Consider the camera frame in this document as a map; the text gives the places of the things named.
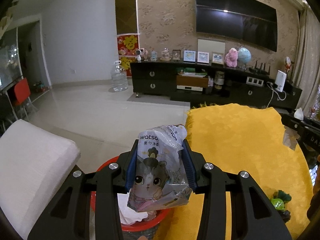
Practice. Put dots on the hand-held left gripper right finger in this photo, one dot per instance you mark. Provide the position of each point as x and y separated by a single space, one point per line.
188 166

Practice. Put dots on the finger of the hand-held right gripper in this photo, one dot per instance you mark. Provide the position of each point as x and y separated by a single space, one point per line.
291 121

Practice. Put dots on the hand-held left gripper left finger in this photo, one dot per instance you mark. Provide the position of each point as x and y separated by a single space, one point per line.
132 166

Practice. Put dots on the cat print plastic packet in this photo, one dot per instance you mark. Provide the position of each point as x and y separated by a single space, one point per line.
155 175

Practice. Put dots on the white tissue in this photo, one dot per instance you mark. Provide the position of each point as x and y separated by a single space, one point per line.
298 113
130 212

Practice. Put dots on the red plastic bin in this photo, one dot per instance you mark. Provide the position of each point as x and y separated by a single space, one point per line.
142 226

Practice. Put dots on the white upright device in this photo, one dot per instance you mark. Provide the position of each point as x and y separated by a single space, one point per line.
280 81

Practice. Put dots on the silver socket panel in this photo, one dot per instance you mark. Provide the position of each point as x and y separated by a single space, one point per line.
255 81

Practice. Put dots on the red and white doll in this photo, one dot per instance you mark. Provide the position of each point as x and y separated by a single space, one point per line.
289 66

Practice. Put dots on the yellow tablecloth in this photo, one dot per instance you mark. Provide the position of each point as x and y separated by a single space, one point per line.
237 135

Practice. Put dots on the black router with antennas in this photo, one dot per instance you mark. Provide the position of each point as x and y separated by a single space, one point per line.
260 70

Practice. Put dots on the green toy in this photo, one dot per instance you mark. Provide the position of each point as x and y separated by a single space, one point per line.
282 195

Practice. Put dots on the beige curtain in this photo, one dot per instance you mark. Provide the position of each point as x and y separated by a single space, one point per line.
308 55

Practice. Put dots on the bright green wrapper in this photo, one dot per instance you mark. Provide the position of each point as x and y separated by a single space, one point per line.
278 203

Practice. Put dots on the flat white player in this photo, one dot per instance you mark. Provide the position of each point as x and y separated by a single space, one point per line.
189 87

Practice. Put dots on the crumpled black and red wrapper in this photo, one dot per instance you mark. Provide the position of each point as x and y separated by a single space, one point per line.
285 215

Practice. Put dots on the light blue globe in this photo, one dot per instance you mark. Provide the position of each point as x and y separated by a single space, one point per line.
244 56

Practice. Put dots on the stacked jars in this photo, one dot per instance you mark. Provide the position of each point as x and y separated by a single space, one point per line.
220 80

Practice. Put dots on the small bottles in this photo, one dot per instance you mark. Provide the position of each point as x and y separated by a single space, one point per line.
211 82

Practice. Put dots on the pink plush toy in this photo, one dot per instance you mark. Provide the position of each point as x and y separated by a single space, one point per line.
230 58

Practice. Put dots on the large clear water bottle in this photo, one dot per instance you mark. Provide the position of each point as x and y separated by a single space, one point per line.
119 77

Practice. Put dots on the green boxes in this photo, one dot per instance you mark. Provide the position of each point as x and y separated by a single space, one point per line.
191 72

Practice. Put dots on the white cushioned stool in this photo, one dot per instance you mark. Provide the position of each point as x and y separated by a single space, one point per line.
32 160

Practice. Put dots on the black television cabinet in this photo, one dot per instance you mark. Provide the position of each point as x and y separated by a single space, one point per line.
165 67

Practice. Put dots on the white panel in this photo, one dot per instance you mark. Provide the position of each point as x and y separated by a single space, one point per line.
211 46

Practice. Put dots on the pink figurine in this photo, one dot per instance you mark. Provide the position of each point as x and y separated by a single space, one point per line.
145 54

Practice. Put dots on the small blue figurine box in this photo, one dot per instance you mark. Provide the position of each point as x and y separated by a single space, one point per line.
153 55

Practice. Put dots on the glass snow globe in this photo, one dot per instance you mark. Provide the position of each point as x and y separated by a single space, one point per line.
165 55

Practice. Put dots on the black curved television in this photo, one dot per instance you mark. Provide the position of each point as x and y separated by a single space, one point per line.
235 17

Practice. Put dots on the toys on floor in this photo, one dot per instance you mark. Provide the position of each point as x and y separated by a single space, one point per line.
40 87

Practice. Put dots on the red chair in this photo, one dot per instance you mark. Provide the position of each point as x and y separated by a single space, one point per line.
22 91

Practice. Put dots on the wooden photo frame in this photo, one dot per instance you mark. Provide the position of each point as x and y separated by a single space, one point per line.
218 58

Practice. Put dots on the pink photo frame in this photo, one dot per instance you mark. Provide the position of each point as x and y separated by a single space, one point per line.
203 57

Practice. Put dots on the blue photo frame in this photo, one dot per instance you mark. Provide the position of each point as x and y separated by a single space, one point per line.
189 56

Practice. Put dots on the small white camera robot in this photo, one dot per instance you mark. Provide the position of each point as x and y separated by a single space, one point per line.
139 55

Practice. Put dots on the small dark photo frame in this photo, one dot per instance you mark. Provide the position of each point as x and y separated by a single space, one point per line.
176 54

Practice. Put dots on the red and gold wall decoration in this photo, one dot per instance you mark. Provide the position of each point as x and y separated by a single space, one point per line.
127 47

